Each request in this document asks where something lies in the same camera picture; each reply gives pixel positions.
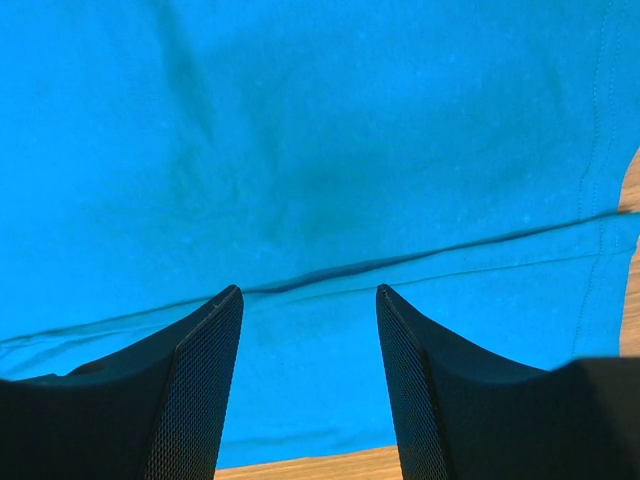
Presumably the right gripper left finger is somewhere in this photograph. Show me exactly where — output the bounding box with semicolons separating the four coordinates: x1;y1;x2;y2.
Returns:
1;285;244;480

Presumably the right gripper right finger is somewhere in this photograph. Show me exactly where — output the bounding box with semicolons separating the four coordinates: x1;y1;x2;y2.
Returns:
376;285;639;479

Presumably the blue t shirt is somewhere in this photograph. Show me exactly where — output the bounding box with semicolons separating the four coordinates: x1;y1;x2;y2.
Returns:
1;1;639;467

